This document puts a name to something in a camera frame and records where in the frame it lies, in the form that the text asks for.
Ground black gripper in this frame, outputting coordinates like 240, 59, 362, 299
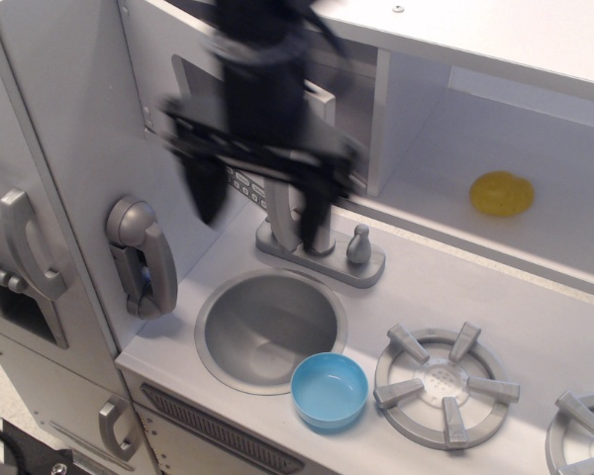
162, 55, 364, 251

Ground silver toy telephone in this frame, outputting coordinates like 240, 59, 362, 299
106, 195, 178, 320

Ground grey ice dispenser panel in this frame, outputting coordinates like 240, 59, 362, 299
0, 266, 68, 349

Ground silver stove burner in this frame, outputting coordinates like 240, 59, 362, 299
544, 391, 594, 474
373, 322, 521, 451

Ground silver toy faucet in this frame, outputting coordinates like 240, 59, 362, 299
255, 221, 386, 289

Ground white toy microwave door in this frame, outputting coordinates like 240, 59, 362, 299
114, 0, 338, 248

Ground light blue plastic bowl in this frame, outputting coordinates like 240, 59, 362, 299
290, 352, 369, 433

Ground yellow toy lemon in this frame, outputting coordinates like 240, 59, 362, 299
469, 170, 535, 217

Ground white toy kitchen unit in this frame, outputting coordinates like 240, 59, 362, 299
0, 1, 594, 474

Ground silver lower door handle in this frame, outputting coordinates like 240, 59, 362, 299
98, 397, 137, 462

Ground silver fridge door handle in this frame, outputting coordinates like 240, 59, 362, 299
0, 188, 66, 301

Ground round silver sink basin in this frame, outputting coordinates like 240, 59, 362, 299
194, 269, 347, 396

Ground grey oven vent panel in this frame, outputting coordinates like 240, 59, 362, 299
141, 384, 304, 474

